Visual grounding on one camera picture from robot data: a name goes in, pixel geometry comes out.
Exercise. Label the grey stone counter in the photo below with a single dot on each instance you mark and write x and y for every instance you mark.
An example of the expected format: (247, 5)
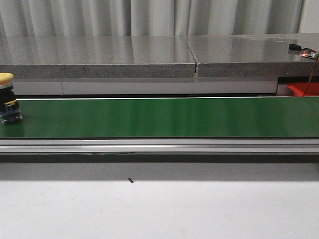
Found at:
(256, 65)

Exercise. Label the yellow mushroom push button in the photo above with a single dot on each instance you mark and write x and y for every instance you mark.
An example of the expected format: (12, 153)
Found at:
(9, 106)

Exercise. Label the small sensor circuit board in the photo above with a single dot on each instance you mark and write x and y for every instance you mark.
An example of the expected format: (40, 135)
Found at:
(304, 52)

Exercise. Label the red plastic bin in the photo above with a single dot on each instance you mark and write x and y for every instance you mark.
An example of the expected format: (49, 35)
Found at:
(301, 89)

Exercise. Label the white pleated curtain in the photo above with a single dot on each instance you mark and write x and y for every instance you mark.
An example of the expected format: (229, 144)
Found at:
(156, 17)

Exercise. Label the green conveyor belt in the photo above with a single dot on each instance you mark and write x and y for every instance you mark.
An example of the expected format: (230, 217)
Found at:
(167, 117)

